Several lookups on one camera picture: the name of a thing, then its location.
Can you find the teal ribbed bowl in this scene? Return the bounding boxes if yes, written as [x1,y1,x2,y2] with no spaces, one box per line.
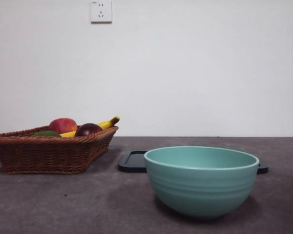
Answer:
[144,146,260,219]

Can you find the green avocado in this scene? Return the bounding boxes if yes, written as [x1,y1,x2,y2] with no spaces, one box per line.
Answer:
[31,130,63,138]

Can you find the yellow banana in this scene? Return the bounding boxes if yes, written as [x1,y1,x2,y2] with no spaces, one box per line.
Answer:
[59,116,120,138]

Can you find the dark rectangular tray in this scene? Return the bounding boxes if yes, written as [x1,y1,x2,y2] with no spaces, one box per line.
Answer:
[118,150,269,175]

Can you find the dark purple plum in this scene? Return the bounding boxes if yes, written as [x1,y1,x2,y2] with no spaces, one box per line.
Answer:
[74,123,104,137]

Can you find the red apple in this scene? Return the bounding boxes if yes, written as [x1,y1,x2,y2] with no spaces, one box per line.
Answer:
[48,117,78,135]

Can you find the brown wicker basket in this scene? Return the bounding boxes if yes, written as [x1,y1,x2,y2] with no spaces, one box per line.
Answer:
[0,125,119,175]

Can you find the white wall socket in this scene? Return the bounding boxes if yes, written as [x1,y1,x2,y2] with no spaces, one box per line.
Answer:
[90,0,113,24]

